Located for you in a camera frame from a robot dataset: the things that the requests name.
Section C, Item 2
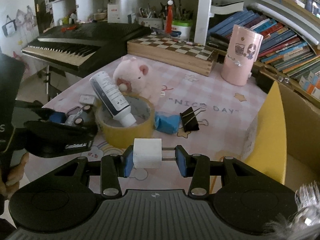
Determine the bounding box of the white power adapter plug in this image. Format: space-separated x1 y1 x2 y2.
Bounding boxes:
133 138 162 168

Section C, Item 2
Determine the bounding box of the person's left hand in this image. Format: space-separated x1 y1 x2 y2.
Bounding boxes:
1 153 29 200

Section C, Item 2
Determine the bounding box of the small toy car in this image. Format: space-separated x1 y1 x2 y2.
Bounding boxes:
65 105 95 127

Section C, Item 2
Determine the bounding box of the small grey tin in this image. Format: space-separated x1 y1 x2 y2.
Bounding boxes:
79 94 96 105

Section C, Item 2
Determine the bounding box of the yellow tape roll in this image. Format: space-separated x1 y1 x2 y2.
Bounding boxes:
95 94 155 148

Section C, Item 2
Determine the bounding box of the black binder clip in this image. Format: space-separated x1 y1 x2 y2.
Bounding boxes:
180 107 206 133

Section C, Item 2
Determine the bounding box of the blue wrapped packet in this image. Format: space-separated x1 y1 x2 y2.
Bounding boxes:
155 112 181 134

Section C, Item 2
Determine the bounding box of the white lotion bottle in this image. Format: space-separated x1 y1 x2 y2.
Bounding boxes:
90 71 137 127

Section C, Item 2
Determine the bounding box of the black electronic keyboard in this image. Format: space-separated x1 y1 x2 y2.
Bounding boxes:
22 22 151 77

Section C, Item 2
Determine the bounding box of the pink plush pig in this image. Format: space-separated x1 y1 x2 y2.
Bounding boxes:
113 56 162 106

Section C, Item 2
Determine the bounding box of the yellow cardboard box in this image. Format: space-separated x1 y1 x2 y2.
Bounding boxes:
241 82 319 190

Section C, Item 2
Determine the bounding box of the wooden chess board box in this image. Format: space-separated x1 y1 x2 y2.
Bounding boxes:
127 35 219 76

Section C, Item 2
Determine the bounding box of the pink cylindrical container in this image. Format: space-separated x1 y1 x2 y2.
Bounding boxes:
221 25 264 86

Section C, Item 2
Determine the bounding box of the white pen holder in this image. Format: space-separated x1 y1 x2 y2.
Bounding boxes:
138 17 164 29

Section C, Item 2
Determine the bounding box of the white green-lid jar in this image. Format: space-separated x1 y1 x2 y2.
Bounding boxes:
171 20 193 41

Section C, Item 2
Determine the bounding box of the red hanging tassel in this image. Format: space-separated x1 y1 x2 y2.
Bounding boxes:
165 0 174 34

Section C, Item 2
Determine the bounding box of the white bookshelf unit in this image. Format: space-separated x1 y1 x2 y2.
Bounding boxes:
51 0 320 98

